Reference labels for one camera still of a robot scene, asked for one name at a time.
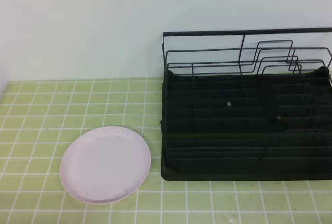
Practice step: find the pink round plate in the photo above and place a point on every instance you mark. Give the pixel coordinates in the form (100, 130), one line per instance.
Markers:
(105, 165)

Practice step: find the black drip tray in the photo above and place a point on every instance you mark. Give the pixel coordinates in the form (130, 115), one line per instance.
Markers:
(220, 167)

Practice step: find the black wire dish rack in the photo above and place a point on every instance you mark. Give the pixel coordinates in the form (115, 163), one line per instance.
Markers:
(254, 52)

